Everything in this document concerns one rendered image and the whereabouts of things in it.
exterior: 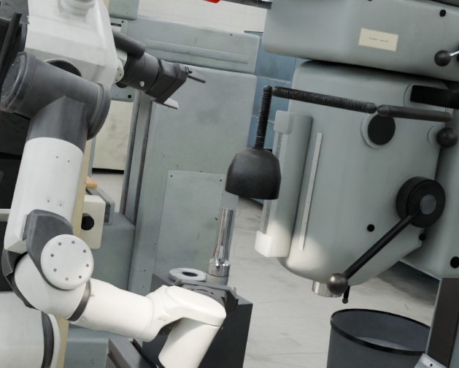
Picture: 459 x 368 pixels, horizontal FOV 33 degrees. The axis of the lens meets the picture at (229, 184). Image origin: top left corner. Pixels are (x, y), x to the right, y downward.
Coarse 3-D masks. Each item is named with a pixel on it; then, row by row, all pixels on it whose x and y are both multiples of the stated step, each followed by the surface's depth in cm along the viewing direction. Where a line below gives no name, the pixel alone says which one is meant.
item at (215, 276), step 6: (210, 270) 157; (216, 270) 157; (222, 270) 157; (228, 270) 158; (210, 276) 157; (216, 276) 157; (222, 276) 157; (228, 276) 159; (210, 282) 157; (216, 282) 157; (222, 282) 157
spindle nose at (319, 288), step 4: (312, 284) 119; (316, 284) 118; (320, 284) 117; (324, 284) 117; (312, 288) 119; (316, 288) 118; (320, 288) 117; (324, 288) 117; (316, 292) 118; (320, 292) 117; (324, 292) 117; (328, 292) 117; (328, 296) 117; (332, 296) 117; (336, 296) 117; (340, 296) 118
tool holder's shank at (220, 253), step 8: (224, 208) 157; (224, 216) 156; (232, 216) 157; (224, 224) 156; (224, 232) 156; (224, 240) 157; (216, 248) 157; (224, 248) 157; (216, 256) 157; (224, 256) 157
